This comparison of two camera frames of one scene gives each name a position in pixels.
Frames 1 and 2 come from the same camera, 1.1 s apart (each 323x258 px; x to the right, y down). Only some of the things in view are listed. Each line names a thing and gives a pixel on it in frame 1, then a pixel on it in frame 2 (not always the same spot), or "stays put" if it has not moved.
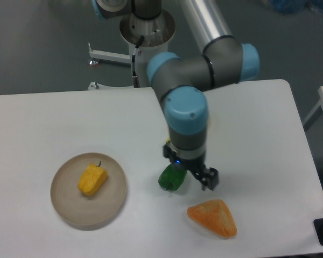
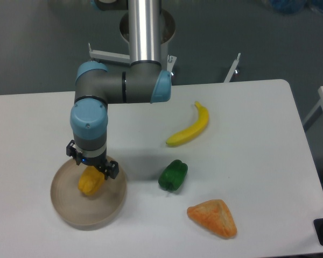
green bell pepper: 173,177 stays put
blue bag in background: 292,6 stays put
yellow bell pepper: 92,178 stays put
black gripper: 206,177 to 100,162
